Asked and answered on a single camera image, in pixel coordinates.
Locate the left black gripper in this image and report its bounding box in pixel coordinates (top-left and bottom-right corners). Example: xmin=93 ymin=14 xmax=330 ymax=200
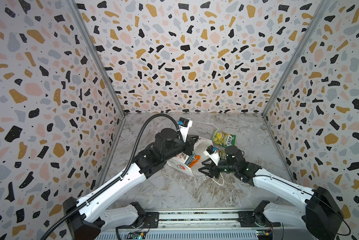
xmin=164 ymin=134 xmax=199 ymax=163

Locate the white floral paper bag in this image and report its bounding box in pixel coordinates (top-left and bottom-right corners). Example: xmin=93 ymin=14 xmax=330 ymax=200
xmin=168 ymin=138 xmax=220 ymax=178

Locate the green lemon candy packet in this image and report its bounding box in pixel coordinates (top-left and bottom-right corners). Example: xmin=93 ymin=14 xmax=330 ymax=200
xmin=211 ymin=130 xmax=236 ymax=148

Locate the teal mint blossom candy packet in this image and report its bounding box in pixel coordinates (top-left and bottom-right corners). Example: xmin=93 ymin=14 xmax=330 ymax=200
xmin=217 ymin=149 xmax=226 ymax=160

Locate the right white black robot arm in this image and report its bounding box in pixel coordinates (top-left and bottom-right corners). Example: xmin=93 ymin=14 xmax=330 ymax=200
xmin=198 ymin=146 xmax=344 ymax=240

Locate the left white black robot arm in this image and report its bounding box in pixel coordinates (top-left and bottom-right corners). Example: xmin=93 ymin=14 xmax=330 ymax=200
xmin=63 ymin=128 xmax=199 ymax=240

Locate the orange snack packet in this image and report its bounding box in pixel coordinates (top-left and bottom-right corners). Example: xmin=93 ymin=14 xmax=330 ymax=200
xmin=185 ymin=154 xmax=200 ymax=168

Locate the right small circuit board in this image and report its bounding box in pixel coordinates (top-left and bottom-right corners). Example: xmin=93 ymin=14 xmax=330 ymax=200
xmin=256 ymin=230 xmax=273 ymax=240

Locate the small circuit board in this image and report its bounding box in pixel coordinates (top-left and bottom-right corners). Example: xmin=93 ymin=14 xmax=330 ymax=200
xmin=126 ymin=232 xmax=146 ymax=240
xmin=256 ymin=230 xmax=273 ymax=240

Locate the left small circuit board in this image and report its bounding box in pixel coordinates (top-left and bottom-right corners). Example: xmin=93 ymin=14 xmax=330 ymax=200
xmin=126 ymin=232 xmax=146 ymax=240

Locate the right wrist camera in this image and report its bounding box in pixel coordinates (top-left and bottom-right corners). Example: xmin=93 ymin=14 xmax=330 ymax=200
xmin=203 ymin=145 xmax=220 ymax=166

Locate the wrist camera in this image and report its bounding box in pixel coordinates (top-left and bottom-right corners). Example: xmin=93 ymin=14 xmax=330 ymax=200
xmin=203 ymin=145 xmax=220 ymax=166
xmin=178 ymin=117 xmax=192 ymax=142

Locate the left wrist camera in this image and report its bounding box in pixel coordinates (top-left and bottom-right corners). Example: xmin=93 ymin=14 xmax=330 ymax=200
xmin=178 ymin=117 xmax=192 ymax=142

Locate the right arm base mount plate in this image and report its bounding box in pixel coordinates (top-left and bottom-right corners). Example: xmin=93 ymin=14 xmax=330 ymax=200
xmin=237 ymin=211 xmax=281 ymax=228

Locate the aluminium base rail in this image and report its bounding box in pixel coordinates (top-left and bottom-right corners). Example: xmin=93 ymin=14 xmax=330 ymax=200
xmin=94 ymin=209 xmax=316 ymax=240

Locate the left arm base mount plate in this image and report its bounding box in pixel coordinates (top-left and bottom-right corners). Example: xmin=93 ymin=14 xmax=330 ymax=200
xmin=117 ymin=211 xmax=160 ymax=229

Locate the black corrugated cable conduit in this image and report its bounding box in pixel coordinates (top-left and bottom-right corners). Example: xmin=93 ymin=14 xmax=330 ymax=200
xmin=40 ymin=113 xmax=181 ymax=240

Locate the left corner aluminium post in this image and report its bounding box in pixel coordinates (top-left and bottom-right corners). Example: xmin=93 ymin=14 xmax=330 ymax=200
xmin=65 ymin=0 xmax=125 ymax=119

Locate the corner aluminium post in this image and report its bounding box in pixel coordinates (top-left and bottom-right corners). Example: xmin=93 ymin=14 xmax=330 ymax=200
xmin=261 ymin=0 xmax=330 ymax=119
xmin=65 ymin=0 xmax=125 ymax=119

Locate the right corner aluminium post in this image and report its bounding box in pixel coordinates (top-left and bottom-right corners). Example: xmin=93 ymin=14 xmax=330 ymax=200
xmin=261 ymin=0 xmax=330 ymax=119

